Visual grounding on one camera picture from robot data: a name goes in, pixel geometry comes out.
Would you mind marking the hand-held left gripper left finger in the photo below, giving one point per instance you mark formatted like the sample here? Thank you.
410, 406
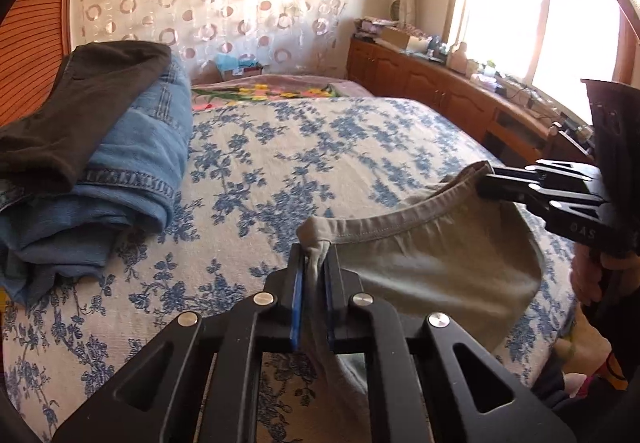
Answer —
297, 303

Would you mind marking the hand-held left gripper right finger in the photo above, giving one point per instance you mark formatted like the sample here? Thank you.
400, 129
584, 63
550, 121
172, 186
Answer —
330, 323

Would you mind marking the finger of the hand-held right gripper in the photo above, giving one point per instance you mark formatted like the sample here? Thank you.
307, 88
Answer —
575, 218
540, 183

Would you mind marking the grey-green t-shirt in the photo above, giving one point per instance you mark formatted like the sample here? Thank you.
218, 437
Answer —
440, 268

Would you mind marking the folded dark brown pants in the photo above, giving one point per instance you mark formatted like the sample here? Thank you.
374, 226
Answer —
75, 113

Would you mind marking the person's right hand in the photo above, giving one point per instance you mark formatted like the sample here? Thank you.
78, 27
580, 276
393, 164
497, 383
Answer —
585, 278

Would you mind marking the blue floral bed cover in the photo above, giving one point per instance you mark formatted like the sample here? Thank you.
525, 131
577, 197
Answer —
260, 163

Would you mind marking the white plastic bottle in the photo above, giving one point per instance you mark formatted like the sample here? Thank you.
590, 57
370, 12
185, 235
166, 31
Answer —
457, 57

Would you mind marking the wooden cabinet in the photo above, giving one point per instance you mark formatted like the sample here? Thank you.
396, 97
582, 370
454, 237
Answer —
425, 83

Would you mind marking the flat cardboard box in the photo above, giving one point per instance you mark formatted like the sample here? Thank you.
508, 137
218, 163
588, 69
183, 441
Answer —
397, 38

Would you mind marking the pink flowered blanket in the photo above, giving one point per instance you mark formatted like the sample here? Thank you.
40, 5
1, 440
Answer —
280, 90

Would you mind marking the folded blue jeans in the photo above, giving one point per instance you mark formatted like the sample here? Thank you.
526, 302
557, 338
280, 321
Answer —
135, 163

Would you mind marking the open cardboard box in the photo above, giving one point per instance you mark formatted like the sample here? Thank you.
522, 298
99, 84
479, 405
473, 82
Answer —
232, 68

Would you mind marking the slatted wooden wardrobe door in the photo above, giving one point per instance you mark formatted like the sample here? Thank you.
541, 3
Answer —
35, 33

